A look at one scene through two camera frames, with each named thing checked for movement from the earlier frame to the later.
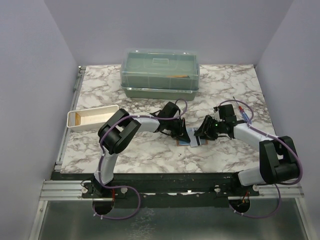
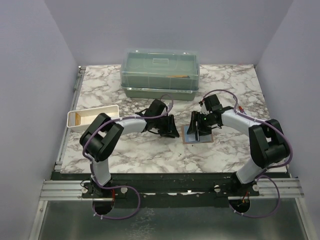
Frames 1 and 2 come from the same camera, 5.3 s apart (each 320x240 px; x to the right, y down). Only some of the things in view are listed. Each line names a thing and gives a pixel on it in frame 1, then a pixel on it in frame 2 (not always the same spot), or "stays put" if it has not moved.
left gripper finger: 185,136 -> 173,130
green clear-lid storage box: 160,74 stays put
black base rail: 166,190 stays put
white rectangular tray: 89,118 stays put
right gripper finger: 204,131 -> 194,127
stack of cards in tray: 74,119 stays put
